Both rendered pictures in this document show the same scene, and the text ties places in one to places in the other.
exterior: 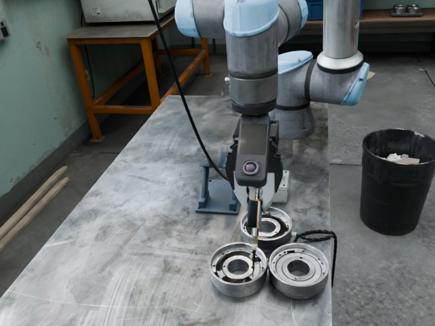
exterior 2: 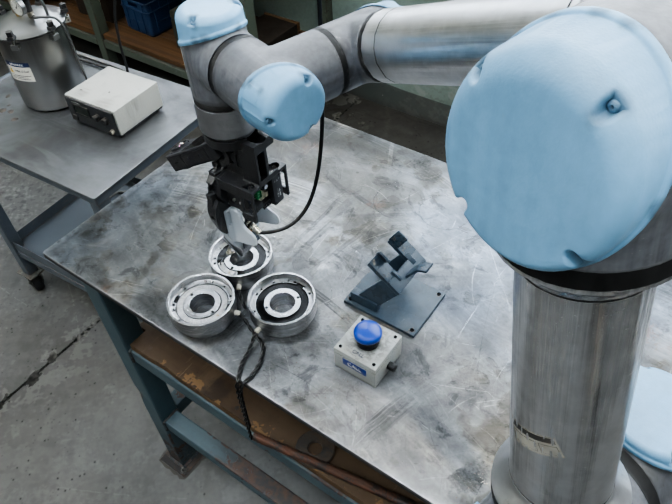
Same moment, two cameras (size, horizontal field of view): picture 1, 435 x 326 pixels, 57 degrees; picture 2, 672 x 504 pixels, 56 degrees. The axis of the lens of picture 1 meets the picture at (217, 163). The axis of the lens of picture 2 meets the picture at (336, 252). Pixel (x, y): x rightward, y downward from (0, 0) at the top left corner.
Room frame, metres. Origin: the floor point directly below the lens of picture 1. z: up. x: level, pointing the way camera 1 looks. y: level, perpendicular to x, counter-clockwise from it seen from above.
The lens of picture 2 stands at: (0.95, -0.62, 1.58)
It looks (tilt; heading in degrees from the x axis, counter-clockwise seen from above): 46 degrees down; 113
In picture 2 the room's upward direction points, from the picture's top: 4 degrees counter-clockwise
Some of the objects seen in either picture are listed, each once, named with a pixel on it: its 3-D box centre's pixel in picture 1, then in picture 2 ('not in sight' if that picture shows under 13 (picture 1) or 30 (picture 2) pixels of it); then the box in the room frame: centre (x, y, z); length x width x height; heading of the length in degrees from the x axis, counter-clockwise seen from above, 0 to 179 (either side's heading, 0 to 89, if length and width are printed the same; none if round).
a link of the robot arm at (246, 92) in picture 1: (251, 85); (229, 110); (0.59, -0.06, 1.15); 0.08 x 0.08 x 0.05
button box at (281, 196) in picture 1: (273, 184); (371, 352); (0.79, -0.13, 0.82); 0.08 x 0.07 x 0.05; 165
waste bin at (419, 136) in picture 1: (393, 183); not in sight; (1.57, -0.84, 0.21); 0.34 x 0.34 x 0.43
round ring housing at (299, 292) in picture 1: (298, 271); (203, 306); (0.51, -0.13, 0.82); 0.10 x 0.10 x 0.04
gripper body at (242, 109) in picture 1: (255, 130); (243, 166); (0.60, -0.07, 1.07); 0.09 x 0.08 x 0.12; 165
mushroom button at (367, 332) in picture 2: not in sight; (367, 339); (0.78, -0.13, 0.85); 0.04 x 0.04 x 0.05
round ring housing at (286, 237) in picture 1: (266, 229); (282, 305); (0.63, -0.09, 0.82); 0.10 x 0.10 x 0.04
